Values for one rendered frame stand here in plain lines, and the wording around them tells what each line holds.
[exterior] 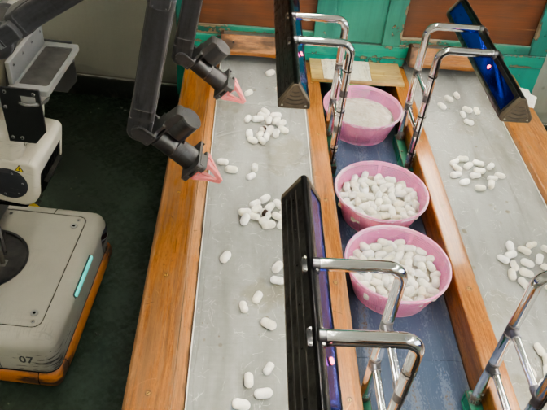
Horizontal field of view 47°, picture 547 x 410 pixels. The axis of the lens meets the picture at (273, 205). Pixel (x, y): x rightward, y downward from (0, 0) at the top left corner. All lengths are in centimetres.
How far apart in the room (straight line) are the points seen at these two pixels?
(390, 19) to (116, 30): 155
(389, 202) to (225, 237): 49
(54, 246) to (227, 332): 103
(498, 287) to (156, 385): 86
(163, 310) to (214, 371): 18
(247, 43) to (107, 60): 133
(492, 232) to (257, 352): 77
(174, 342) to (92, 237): 102
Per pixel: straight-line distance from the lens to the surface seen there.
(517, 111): 170
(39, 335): 207
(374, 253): 168
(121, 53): 345
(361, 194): 181
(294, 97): 156
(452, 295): 163
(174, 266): 153
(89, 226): 237
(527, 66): 260
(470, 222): 183
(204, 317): 146
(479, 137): 220
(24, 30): 143
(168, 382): 133
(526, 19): 252
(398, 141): 211
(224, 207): 172
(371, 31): 238
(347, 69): 178
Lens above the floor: 188
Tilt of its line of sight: 41 degrees down
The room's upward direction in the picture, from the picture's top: 6 degrees clockwise
